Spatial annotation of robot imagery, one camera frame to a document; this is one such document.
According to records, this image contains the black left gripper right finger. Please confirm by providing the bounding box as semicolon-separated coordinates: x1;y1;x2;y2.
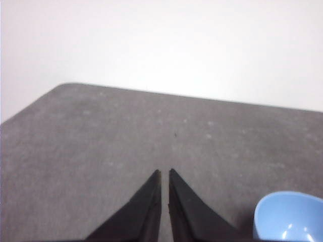
168;168;249;242

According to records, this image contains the blue bowl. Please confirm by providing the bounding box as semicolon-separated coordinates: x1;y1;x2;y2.
253;191;323;240

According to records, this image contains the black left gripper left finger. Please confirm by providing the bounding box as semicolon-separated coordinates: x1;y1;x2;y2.
84;169;163;242

